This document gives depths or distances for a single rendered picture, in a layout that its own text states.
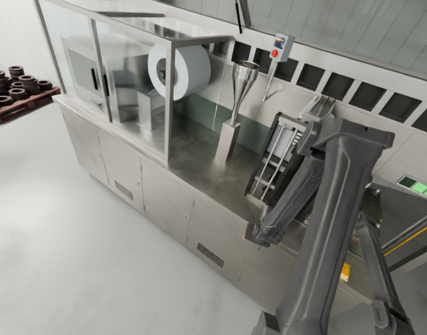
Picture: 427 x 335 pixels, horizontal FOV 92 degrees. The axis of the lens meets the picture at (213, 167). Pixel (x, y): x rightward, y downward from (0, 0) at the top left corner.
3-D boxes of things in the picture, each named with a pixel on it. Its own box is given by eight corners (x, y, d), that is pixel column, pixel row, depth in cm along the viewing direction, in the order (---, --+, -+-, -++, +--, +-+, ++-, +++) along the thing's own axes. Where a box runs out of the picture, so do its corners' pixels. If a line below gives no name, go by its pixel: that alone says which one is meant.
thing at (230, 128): (210, 155, 150) (227, 74, 113) (220, 147, 160) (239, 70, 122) (227, 164, 146) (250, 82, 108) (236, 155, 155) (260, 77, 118)
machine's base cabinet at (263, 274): (81, 172, 234) (56, 100, 178) (128, 148, 278) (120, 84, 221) (291, 337, 152) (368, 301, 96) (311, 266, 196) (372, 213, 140)
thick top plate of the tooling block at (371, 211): (340, 226, 111) (346, 220, 107) (348, 186, 139) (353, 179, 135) (372, 244, 106) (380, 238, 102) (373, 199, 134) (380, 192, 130)
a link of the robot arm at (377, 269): (423, 345, 56) (393, 326, 55) (400, 345, 60) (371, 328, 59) (378, 219, 88) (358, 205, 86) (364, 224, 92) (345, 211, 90)
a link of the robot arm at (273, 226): (313, 129, 37) (376, 148, 36) (311, 113, 41) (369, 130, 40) (248, 238, 67) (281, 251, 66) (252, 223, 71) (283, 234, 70)
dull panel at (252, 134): (116, 81, 216) (113, 56, 200) (119, 80, 218) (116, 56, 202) (333, 191, 143) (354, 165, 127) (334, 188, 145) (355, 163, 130)
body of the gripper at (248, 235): (248, 223, 84) (251, 221, 78) (272, 231, 83) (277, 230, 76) (243, 238, 82) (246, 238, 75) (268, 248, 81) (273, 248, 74)
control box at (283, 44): (266, 56, 96) (273, 31, 89) (276, 57, 99) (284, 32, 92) (276, 62, 92) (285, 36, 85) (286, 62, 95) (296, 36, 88)
